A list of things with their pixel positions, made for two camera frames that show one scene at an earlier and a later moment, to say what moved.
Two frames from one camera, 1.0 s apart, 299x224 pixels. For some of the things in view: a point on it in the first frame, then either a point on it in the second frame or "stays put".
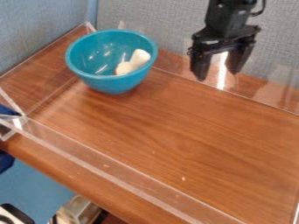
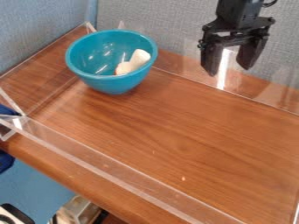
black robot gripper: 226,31 → 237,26
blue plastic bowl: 96,52 stays put
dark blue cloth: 6,158 stays put
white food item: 137,59 stays put
